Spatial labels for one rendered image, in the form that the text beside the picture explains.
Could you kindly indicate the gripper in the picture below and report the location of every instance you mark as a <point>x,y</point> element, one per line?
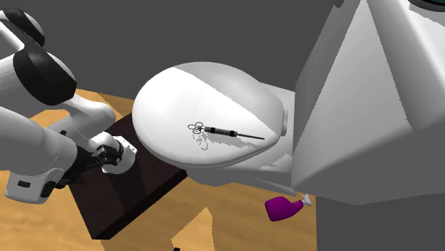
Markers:
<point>77,162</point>

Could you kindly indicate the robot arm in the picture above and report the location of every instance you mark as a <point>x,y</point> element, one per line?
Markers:
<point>27,149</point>

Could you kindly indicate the dark robot stand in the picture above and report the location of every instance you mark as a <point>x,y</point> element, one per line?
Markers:
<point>114,198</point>

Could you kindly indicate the white toilet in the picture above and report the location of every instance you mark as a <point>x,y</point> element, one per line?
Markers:
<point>194,104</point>

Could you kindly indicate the purple bottle with white cap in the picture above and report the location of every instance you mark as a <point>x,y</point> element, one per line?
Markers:
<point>281,208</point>

